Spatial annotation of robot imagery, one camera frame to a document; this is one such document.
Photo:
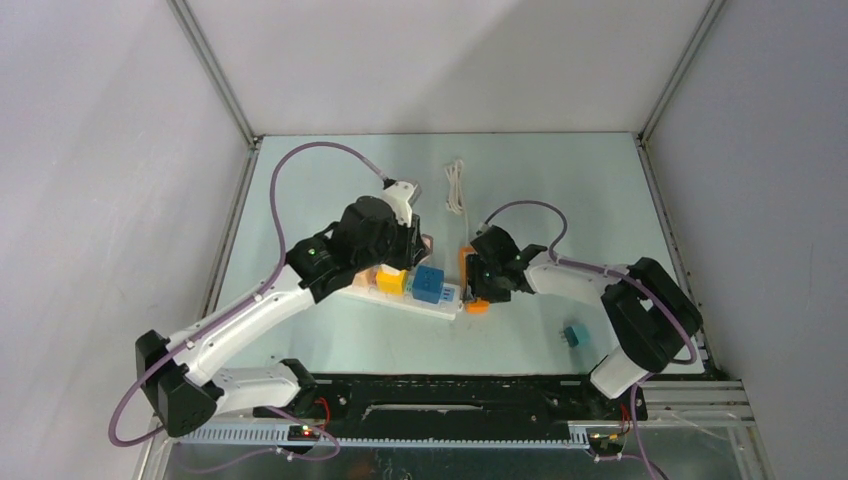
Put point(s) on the white multicolour power strip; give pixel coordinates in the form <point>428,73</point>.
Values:
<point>447,307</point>

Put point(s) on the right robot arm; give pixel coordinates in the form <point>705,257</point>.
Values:
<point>653,320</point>

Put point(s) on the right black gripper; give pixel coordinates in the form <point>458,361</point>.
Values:
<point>475,288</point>

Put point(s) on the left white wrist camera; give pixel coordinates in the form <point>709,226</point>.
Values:
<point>401,196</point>

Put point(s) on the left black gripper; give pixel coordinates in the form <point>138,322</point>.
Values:
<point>413,249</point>

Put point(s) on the white plug adapter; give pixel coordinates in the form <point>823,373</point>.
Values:
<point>390,271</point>

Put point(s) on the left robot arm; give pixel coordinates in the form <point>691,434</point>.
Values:
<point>184,376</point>

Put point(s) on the beige cube socket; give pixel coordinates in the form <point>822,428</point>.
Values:
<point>365,279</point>

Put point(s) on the blue cube socket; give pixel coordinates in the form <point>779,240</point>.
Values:
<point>427,285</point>

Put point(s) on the yellow cube socket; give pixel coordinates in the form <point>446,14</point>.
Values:
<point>392,285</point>

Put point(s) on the grey cable duct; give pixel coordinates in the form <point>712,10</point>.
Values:
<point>289,434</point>

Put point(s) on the teal plug adapter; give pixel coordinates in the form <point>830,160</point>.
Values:
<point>575,335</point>

